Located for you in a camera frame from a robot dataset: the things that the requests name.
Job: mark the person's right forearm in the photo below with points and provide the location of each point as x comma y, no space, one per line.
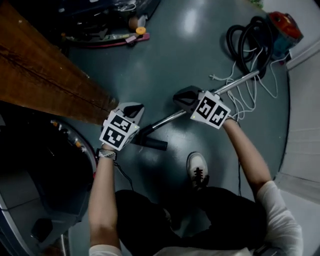
250,155

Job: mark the striped wrist band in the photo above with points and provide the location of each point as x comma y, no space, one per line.
107,154

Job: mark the black floor nozzle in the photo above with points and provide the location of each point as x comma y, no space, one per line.
155,144

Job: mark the long pink board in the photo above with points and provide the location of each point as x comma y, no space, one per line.
110,41

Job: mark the wooden ball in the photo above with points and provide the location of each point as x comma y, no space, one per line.
133,22

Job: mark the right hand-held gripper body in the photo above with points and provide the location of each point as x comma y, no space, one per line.
210,110

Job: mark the brown wooden table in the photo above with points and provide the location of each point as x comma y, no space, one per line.
37,67

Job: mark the white sneaker with black laces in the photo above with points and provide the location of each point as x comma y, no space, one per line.
197,170

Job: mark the black trousers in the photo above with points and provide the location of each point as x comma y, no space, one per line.
200,220

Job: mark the person's left forearm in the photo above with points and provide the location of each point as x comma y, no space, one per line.
102,195

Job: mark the silver vacuum cleaner wand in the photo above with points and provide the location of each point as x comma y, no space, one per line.
235,83

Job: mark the large black and grey machine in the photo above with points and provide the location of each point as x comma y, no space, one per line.
37,175

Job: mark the red and teal vacuum cleaner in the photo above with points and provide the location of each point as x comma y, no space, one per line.
285,27

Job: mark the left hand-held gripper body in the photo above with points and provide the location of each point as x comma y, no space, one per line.
115,135

